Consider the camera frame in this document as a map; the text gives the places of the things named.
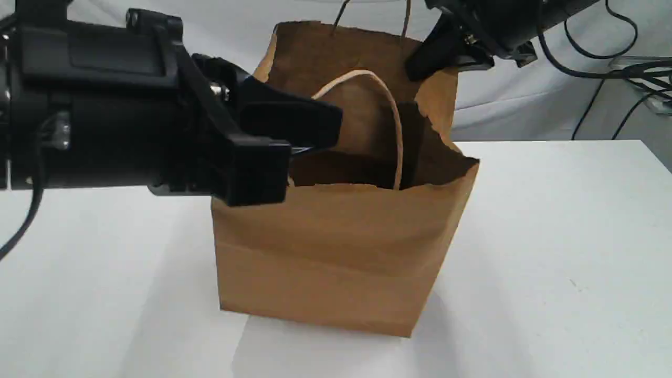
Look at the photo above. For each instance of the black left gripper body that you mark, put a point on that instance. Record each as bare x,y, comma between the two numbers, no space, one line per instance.
212,156

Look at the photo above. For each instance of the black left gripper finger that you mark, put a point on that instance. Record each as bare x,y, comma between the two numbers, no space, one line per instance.
307,124

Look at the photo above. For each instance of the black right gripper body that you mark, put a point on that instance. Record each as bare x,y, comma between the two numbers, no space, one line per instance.
502,29

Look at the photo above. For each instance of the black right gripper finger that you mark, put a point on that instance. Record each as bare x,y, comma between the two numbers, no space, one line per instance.
438,51

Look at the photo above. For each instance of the brown paper bag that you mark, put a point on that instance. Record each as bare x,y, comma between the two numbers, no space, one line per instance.
366,226

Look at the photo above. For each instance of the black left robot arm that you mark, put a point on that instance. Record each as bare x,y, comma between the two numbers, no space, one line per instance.
88,105

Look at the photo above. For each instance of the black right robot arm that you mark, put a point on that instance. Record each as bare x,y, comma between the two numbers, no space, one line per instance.
551,13

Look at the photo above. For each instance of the white backdrop cloth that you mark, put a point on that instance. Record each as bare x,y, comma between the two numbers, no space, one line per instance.
536,102

